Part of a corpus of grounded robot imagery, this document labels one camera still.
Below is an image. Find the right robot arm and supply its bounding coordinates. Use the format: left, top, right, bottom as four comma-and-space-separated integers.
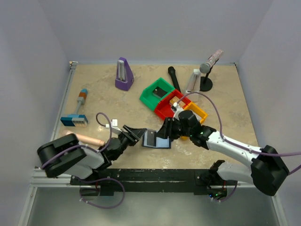
157, 110, 289, 196

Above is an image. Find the black microphone stand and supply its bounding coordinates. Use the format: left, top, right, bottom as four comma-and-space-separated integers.
199, 60, 213, 92

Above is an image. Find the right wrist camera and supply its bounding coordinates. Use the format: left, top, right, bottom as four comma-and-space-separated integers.
171, 102, 184, 120

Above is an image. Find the black VIP credit card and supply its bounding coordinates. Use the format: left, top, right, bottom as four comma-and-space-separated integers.
144, 130, 157, 147

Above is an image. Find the tan card in red bin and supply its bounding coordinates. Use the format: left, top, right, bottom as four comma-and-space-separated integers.
169, 96, 186, 107

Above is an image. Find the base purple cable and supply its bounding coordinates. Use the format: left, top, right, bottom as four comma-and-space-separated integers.
79, 178, 125, 209

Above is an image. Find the blue grey toy tool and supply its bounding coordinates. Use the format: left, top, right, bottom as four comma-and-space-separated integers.
60, 89, 88, 127

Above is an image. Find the black microphone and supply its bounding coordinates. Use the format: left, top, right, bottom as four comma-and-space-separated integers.
167, 66, 181, 93

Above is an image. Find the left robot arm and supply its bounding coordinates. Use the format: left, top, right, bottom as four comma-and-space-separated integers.
37, 125, 147, 179

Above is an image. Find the clear metronome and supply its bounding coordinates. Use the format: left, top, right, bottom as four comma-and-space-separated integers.
184, 69, 201, 103

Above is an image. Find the orange bin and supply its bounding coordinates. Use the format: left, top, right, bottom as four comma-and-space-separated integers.
184, 102, 208, 124

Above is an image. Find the blue card holder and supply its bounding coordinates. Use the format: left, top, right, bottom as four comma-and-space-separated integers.
142, 134, 171, 149

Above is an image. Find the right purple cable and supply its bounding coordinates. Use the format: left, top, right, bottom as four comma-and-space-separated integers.
176, 91, 301, 175

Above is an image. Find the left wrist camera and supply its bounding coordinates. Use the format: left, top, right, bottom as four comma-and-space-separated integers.
110, 119, 122, 135

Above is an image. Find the black card in green bin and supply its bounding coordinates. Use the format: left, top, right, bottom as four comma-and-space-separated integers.
152, 87, 167, 99

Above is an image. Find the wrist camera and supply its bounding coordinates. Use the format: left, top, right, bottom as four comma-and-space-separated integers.
171, 102, 184, 120
110, 119, 122, 135

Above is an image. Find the pink cylinder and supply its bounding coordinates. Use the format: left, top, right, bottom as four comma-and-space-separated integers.
64, 130, 105, 146

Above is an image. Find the silver microphone on stand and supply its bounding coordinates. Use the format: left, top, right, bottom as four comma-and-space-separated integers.
199, 49, 224, 74

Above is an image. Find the red bin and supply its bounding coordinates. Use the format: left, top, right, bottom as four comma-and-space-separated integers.
154, 89, 183, 120

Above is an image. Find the purple metronome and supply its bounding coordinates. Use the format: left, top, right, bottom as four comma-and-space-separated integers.
115, 57, 134, 91

